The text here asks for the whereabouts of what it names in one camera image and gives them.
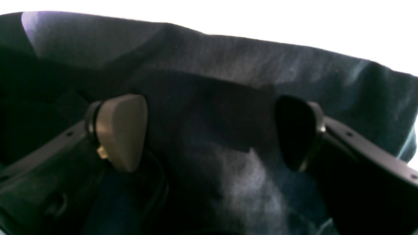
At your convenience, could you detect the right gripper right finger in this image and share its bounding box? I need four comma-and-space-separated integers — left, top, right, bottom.
275, 96, 418, 235

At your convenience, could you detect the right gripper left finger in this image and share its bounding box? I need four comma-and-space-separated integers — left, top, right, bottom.
1, 94, 148, 235

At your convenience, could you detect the black T-shirt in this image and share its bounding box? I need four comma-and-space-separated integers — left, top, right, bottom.
1, 11, 417, 235

